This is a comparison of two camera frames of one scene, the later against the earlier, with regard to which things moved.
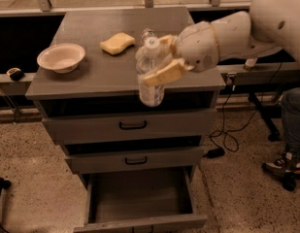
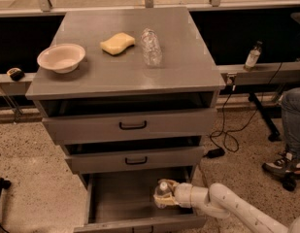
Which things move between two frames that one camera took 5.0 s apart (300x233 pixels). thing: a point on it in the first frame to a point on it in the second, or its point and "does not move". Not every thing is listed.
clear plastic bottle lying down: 150,39 does not move
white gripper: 197,48 to 183,194
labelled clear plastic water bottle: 150,55 to 162,188
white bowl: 62,57 does not move
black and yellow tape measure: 16,74 does not move
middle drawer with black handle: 155,158 does not move
